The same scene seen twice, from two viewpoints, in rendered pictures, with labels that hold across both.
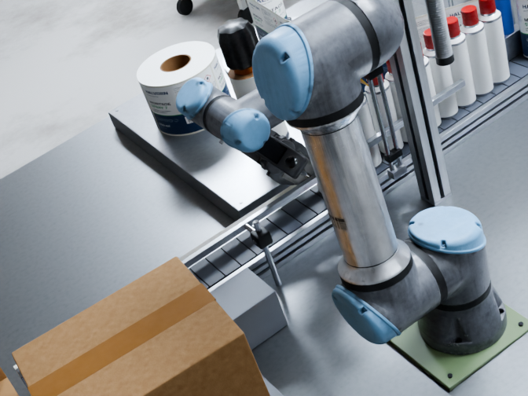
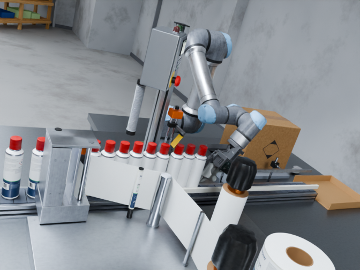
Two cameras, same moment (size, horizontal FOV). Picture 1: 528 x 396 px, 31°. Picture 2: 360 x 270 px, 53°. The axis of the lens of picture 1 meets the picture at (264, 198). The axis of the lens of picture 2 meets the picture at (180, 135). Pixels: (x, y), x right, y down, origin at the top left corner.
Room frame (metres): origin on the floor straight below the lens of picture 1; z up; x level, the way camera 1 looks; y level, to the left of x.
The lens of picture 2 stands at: (2.86, -0.46, 1.60)
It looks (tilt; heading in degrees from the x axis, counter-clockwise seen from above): 21 degrees down; 170
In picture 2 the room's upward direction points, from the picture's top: 16 degrees clockwise
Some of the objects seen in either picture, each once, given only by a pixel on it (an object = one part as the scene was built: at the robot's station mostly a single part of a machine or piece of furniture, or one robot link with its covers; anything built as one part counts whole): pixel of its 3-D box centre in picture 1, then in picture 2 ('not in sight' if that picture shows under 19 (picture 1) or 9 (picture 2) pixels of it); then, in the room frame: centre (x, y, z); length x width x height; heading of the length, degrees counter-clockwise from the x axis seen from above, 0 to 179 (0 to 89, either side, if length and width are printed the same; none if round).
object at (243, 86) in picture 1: (251, 82); (232, 199); (1.85, -0.06, 1.03); 0.09 x 0.09 x 0.30
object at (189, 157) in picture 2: not in sight; (184, 168); (1.60, -0.19, 0.98); 0.05 x 0.05 x 0.20
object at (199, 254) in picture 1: (261, 214); (226, 170); (1.48, 0.02, 0.95); 1.07 x 0.01 x 0.01; 112
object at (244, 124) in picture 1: (245, 119); (234, 115); (1.44, -0.01, 1.19); 0.11 x 0.11 x 0.08; 23
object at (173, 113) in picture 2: (372, 104); (170, 148); (1.58, -0.26, 1.04); 0.10 x 0.04 x 0.33; 22
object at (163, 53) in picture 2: not in sight; (164, 58); (1.59, -0.37, 1.38); 0.17 x 0.10 x 0.19; 167
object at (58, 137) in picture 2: not in sight; (73, 137); (1.88, -0.59, 1.14); 0.14 x 0.11 x 0.01; 112
